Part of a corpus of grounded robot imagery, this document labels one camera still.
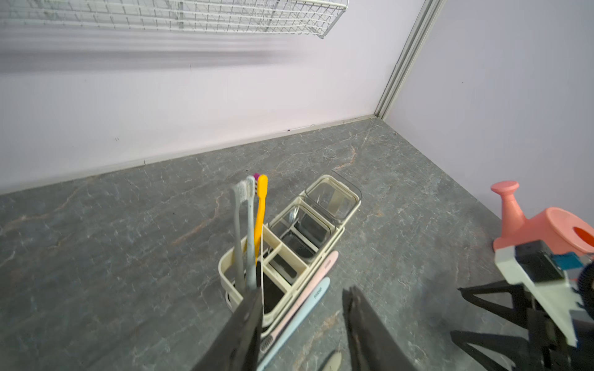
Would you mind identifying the cream toothbrush holder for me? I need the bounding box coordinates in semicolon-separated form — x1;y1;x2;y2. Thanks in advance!
218;172;363;336

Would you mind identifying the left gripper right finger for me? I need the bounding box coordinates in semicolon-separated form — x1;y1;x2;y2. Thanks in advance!
342;286;415;371

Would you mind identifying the beige toothbrush upper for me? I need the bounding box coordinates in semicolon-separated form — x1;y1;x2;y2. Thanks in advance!
320;350;343;371

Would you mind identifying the light blue toothbrush vertical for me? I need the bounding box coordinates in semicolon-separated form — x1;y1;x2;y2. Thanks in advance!
245;176;257;291

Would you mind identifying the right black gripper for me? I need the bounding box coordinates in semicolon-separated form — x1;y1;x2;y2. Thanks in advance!
450;281;593;370

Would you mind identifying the pink toothbrush near holder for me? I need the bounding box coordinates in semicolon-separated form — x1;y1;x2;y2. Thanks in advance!
261;251;340;352

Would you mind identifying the light blue toothbrush near holder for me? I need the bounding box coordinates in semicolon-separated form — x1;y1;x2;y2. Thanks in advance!
256;278;331;371

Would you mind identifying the white wire wall basket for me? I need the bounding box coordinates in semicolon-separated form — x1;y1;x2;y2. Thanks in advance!
1;0;349;38

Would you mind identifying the grey-green toothbrush vertical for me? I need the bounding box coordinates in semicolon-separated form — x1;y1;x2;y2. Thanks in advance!
231;181;247;295

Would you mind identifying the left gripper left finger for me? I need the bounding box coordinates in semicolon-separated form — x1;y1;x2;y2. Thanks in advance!
191;289;263;371

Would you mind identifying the pink watering can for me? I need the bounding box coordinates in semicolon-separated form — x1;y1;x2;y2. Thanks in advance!
491;181;593;256

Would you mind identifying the yellow toothbrush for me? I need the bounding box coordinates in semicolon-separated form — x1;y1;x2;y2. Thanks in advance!
254;173;269;258

